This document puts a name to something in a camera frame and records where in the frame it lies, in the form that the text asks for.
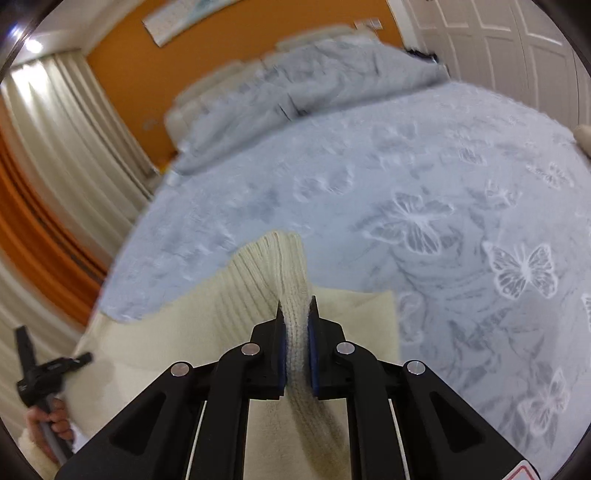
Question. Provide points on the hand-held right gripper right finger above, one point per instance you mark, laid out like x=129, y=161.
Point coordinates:
x=315, y=360

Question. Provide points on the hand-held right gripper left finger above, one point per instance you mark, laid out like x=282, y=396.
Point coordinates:
x=280, y=360

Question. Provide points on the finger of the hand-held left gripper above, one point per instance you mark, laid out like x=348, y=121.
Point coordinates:
x=25, y=350
x=82, y=360

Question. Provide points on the cream knit sweater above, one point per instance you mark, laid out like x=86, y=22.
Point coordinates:
x=184, y=323

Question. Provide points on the person's left forearm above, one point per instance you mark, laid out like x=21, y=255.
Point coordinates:
x=34, y=450

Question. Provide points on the person's left hand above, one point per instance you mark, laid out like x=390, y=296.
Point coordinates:
x=60, y=422

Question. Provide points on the cream curtain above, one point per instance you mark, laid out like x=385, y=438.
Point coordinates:
x=32, y=314
x=60, y=138

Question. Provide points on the orange curtain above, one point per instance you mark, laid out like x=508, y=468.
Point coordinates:
x=32, y=221

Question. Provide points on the grey butterfly print bed sheet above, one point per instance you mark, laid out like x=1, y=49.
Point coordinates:
x=369, y=207

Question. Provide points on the grey duvet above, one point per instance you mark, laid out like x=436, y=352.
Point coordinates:
x=300, y=92

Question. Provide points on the cream fuzzy cloth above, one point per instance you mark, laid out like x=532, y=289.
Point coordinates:
x=584, y=141

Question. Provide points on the white panelled wardrobe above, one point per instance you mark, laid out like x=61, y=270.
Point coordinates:
x=498, y=41

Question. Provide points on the white wall switch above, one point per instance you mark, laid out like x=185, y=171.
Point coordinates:
x=371, y=24

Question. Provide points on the wall poster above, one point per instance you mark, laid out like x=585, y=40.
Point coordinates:
x=175, y=23

